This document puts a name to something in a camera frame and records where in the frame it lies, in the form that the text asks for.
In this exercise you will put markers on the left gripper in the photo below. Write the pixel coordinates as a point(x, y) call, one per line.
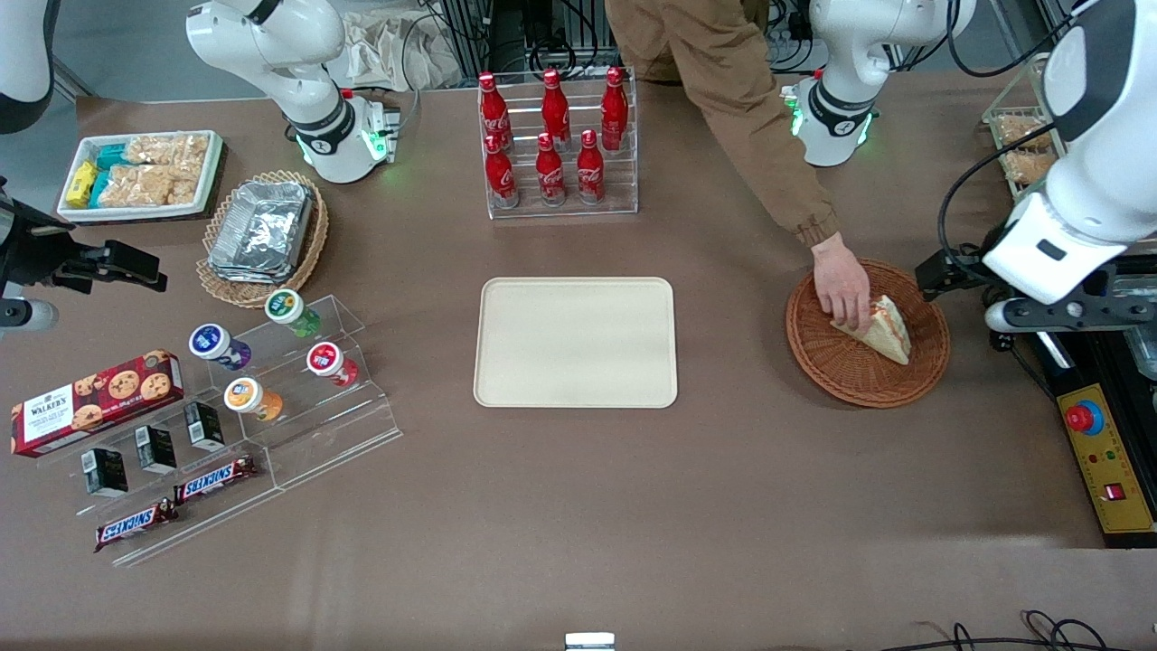
point(956, 266)

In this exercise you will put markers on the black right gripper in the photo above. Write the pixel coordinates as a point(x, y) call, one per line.
point(38, 250)

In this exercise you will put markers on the triangular sandwich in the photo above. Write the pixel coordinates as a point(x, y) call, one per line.
point(890, 334)

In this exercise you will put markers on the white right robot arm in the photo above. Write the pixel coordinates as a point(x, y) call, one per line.
point(312, 113)

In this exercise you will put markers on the brown sleeved person forearm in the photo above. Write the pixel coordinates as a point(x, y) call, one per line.
point(723, 90)

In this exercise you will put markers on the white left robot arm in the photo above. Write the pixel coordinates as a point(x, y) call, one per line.
point(1098, 99)

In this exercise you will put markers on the white rectangular snack tray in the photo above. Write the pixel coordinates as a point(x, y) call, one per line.
point(210, 181)

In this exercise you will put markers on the round brown wicker basket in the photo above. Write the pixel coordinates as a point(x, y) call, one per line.
point(859, 375)

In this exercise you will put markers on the light oval wicker basket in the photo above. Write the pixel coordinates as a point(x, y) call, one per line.
point(312, 244)

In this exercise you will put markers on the beige plastic serving tray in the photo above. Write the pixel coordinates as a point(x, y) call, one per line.
point(576, 342)

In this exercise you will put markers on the bare person hand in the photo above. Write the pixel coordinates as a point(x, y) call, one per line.
point(841, 280)

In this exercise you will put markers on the teal snack packet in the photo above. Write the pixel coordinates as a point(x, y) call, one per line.
point(112, 156)
point(99, 188)

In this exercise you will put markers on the clear rice cracker pack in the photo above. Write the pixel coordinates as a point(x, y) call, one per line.
point(184, 190)
point(136, 185)
point(172, 149)

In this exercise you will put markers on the yellow snack packet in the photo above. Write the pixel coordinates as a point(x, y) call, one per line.
point(81, 183)

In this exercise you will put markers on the bagged fried snack pack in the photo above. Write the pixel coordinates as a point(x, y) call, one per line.
point(1026, 167)
point(1021, 131)

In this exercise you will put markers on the purple lidded cup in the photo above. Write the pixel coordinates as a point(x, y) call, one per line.
point(212, 344)

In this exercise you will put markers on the red Walkers cookie box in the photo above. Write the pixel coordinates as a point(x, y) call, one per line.
point(95, 402)

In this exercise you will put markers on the stack of foil trays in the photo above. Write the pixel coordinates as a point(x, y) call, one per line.
point(262, 231)

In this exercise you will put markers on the black metal appliance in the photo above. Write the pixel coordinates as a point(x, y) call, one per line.
point(1085, 366)

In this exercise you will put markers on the green lidded cup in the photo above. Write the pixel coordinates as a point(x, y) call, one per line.
point(287, 309)

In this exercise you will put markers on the small black carton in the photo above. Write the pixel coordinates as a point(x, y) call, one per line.
point(204, 427)
point(156, 449)
point(106, 472)

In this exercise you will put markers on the orange lidded cup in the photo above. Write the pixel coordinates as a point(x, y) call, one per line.
point(246, 396)

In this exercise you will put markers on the red emergency stop button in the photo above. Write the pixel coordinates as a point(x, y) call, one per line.
point(1081, 418)

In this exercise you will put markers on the steel appliance pan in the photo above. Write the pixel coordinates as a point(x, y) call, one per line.
point(1143, 348)

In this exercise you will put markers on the red lidded cup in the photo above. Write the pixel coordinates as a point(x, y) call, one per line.
point(325, 360)

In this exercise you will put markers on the Snickers chocolate bar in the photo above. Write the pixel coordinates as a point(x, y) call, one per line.
point(136, 524)
point(215, 479)

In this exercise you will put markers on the yellow control panel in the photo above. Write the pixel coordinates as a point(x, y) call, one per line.
point(1107, 470)

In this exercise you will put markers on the clear acrylic snack riser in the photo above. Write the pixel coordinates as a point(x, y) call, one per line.
point(217, 515)

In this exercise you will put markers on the clear acrylic cup riser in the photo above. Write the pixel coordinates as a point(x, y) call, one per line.
point(362, 420)

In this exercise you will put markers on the crumpled beige bag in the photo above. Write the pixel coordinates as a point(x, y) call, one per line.
point(389, 50)

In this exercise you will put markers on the red cola bottle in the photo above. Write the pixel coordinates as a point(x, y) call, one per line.
point(615, 108)
point(493, 108)
point(590, 172)
point(550, 176)
point(555, 108)
point(501, 176)

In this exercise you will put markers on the clear acrylic bottle rack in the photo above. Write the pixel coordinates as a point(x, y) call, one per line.
point(565, 212)

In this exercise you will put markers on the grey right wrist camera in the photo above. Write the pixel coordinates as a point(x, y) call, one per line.
point(27, 315)

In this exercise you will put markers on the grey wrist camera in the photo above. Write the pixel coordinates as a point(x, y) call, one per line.
point(27, 315)
point(1076, 313)

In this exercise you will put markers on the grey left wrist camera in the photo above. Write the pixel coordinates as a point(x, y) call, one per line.
point(1076, 313)

